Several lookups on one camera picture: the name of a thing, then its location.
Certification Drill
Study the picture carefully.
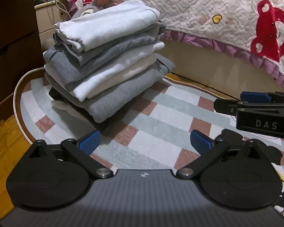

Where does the white printed t-shirt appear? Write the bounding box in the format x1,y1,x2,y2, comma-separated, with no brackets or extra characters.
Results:
54,0,160,53

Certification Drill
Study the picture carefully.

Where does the beige bed base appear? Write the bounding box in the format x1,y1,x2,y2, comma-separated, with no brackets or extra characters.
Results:
158,40,284,98

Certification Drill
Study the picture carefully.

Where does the black folded garment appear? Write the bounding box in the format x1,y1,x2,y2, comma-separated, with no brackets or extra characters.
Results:
49,87,143,136

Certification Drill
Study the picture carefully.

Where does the checkered floor rug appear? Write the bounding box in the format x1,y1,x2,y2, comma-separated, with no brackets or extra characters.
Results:
14,68,236,170

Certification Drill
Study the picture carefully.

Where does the white folded garment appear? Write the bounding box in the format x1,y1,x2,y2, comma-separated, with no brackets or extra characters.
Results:
45,41,165,102

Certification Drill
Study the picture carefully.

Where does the white red quilted blanket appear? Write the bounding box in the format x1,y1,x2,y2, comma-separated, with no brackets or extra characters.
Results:
60,0,284,93

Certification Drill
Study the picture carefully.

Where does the dark grey folded garment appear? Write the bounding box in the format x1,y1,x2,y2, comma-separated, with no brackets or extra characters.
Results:
43,22,166,91

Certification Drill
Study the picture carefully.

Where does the cream folded garment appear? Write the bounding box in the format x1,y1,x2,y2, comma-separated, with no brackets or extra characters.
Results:
87,53,156,99

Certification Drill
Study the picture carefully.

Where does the dark wooden furniture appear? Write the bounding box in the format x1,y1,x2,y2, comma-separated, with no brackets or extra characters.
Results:
0,0,43,125

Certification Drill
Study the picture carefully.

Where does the beige bedside drawer cabinet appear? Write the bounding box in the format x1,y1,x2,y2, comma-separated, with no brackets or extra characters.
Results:
34,1,71,52

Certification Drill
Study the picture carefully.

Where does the grey plush toy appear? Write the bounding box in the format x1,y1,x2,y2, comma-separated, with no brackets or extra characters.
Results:
71,0,122,20

